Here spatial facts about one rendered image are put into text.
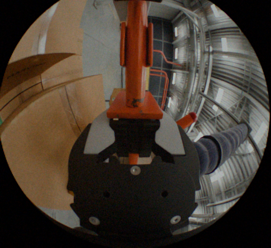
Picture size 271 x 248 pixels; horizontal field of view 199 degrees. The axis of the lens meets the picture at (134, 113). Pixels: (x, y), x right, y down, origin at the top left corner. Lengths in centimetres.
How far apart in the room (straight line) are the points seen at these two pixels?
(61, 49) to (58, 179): 35
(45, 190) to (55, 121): 12
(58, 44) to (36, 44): 9
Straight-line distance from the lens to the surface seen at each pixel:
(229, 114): 186
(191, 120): 16
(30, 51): 29
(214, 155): 42
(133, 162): 19
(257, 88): 524
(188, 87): 583
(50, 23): 36
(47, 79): 75
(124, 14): 15
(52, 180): 17
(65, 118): 17
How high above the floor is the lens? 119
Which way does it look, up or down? level
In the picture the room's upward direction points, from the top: 92 degrees clockwise
